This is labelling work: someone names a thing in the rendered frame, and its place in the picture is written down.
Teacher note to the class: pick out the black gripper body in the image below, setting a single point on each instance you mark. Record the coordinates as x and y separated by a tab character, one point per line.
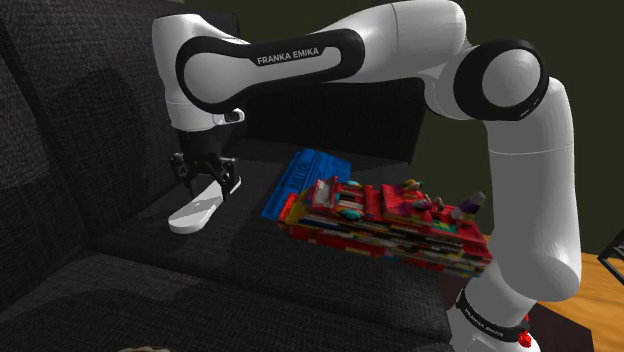
201	144

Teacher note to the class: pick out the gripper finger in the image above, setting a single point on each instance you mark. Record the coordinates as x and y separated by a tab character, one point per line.
184	168
225	178

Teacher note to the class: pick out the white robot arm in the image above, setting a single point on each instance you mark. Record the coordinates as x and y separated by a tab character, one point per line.
531	195

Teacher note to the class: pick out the blue flat box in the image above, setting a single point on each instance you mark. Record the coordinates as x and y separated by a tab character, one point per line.
302	170

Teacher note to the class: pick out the dark grey fabric sofa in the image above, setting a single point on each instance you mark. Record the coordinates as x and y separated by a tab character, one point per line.
146	292

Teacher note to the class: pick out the red colourful toy brick box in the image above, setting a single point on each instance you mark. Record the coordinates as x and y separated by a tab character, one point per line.
390	229

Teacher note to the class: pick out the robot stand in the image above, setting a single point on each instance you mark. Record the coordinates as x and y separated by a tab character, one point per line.
560	331

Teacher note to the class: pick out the black metal frame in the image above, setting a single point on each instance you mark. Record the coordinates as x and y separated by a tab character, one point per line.
615	253

